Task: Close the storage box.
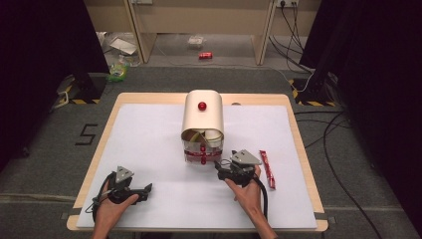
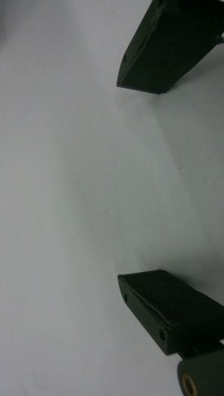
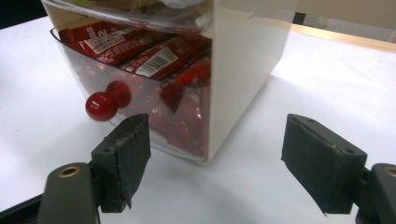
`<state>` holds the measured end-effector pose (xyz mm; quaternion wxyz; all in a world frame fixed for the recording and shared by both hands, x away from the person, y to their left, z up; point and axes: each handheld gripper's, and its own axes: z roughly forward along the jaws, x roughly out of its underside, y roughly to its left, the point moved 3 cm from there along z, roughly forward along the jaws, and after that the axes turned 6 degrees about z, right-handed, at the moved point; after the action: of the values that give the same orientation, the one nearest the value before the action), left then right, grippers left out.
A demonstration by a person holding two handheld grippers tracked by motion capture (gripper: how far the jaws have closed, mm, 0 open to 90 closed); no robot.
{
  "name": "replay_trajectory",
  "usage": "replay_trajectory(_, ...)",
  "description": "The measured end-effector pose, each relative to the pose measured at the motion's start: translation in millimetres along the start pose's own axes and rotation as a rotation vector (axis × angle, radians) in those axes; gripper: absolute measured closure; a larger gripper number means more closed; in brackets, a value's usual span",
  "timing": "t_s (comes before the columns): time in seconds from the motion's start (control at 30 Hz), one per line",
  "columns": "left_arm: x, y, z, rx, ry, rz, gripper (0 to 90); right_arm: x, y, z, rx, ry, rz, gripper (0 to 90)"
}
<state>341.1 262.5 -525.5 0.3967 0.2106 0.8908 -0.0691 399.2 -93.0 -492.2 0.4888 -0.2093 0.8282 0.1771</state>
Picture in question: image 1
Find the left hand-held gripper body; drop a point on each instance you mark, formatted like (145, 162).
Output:
(121, 186)

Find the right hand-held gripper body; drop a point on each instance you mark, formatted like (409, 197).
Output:
(244, 166)

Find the red snack stick packet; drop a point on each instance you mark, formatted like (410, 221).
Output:
(267, 169)

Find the cream storage box with drawers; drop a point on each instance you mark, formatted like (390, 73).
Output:
(202, 126)

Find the person's left hand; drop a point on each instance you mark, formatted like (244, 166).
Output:
(111, 207)

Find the person's right hand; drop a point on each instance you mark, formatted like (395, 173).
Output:
(247, 195)

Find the white table mat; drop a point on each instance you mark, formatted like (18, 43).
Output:
(149, 159)

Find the black stand base hazard tape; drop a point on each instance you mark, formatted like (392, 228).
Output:
(313, 94)
(86, 89)

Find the red drink can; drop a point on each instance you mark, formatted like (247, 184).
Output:
(205, 55)

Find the green plastic bag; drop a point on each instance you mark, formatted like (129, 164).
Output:
(117, 71)

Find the clear plastic package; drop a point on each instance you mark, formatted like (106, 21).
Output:
(196, 41)

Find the white paper sheet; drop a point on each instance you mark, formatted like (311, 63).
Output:
(123, 45)

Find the black curtain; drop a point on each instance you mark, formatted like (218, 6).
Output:
(381, 83)
(40, 66)

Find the white wall power outlet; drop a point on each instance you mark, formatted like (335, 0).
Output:
(287, 3)

